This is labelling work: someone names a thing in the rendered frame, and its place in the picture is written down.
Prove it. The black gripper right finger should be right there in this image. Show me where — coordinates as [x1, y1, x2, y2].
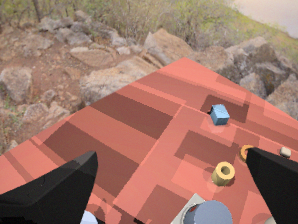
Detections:
[246, 147, 298, 224]

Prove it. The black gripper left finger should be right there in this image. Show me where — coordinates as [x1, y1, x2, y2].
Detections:
[0, 152, 98, 224]

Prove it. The small light blue cube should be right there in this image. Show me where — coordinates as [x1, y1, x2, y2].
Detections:
[210, 104, 230, 127]

